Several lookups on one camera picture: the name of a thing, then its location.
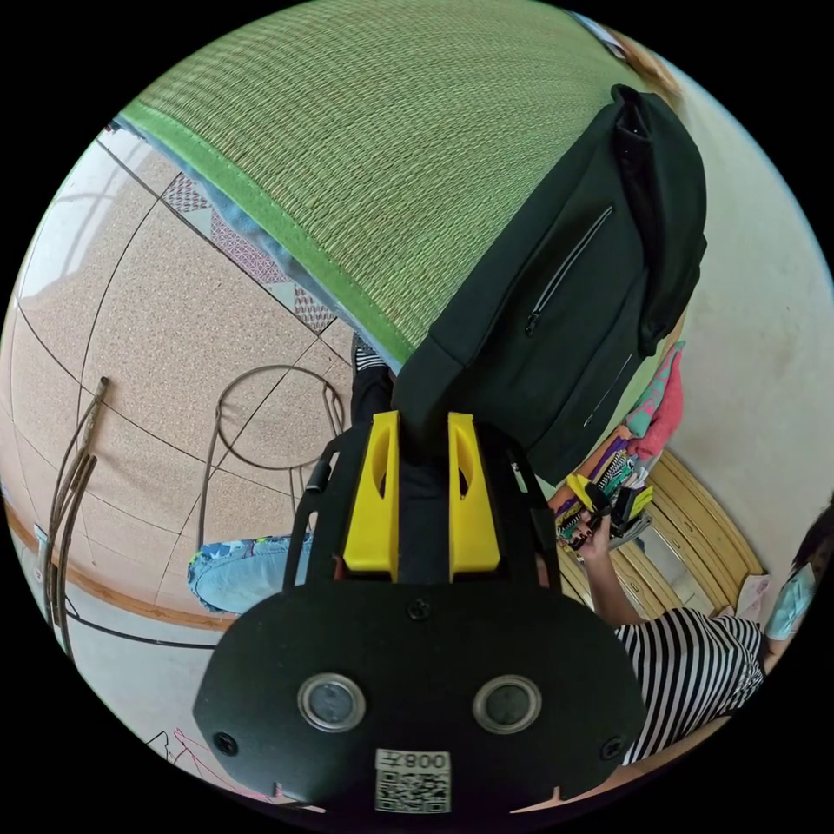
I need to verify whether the person's body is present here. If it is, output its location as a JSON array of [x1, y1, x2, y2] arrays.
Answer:
[[187, 493, 834, 771]]

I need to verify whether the pile of clothes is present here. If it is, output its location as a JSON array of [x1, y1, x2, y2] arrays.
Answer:
[[550, 338, 689, 555]]

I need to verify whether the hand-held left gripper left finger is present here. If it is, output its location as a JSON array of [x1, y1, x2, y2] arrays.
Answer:
[[342, 411, 400, 582]]

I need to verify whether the bundle of wooden sticks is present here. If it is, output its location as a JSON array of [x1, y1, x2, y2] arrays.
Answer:
[[43, 376, 110, 660]]

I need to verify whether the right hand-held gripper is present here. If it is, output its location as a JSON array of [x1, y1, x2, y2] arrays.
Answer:
[[565, 473, 655, 542]]

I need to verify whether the black long sleeve jacket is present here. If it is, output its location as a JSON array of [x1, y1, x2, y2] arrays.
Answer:
[[389, 83, 710, 488]]

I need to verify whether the bed with green woven mat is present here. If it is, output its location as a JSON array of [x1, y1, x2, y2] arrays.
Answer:
[[116, 0, 686, 395]]

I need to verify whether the person's right forearm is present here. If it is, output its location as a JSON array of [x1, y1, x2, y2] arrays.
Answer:
[[578, 546, 645, 632]]

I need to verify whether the person's right hand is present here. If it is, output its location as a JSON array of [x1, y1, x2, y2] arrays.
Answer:
[[572, 513, 615, 560]]

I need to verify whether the round metal wire stand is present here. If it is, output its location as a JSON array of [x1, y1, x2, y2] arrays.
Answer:
[[197, 364, 348, 556]]

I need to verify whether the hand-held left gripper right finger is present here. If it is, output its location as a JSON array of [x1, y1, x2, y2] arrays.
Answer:
[[447, 413, 502, 583]]

